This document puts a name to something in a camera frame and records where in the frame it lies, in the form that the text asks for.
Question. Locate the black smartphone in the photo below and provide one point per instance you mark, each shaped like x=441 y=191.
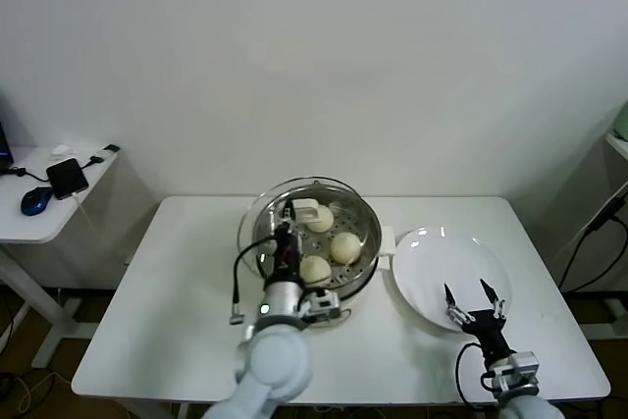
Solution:
x=68 y=177

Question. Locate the white round plate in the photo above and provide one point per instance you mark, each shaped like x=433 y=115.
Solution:
x=432 y=267

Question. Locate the glass pot lid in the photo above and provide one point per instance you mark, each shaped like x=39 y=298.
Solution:
x=306 y=209

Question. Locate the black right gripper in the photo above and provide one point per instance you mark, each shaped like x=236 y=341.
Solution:
x=488 y=330

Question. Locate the white side table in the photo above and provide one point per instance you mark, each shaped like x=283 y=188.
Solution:
x=34 y=225

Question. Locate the white shelf board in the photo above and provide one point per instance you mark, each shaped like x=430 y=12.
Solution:
x=619 y=144

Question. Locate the dark laptop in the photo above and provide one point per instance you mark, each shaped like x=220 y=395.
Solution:
x=4 y=134

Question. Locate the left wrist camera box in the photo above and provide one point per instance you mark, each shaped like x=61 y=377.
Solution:
x=324 y=305

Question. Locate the stainless steel steamer basket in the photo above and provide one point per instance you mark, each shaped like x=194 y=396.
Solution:
x=360 y=215

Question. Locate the blue computer mouse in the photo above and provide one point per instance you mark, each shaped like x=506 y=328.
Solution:
x=35 y=200

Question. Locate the small white case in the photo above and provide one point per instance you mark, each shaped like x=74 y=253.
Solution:
x=61 y=149

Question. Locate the pale green object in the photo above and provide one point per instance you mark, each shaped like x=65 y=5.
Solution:
x=622 y=122

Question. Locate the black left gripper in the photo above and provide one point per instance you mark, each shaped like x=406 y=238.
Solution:
x=287 y=257

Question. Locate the white steamed baozi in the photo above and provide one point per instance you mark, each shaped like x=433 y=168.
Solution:
x=315 y=271
x=325 y=222
x=346 y=248

